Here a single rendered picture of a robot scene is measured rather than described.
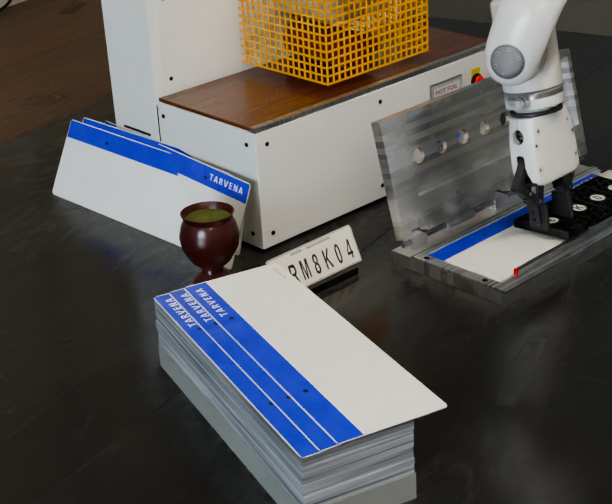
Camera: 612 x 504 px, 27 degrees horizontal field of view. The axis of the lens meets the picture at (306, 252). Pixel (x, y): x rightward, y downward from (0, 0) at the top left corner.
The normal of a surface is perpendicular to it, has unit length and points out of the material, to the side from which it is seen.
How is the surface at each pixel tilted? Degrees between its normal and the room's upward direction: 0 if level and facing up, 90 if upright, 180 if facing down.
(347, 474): 90
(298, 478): 90
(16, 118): 0
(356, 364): 0
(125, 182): 63
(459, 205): 75
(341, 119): 90
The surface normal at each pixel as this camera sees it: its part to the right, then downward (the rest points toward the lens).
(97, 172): -0.65, -0.11
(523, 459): -0.05, -0.90
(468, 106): 0.65, 0.04
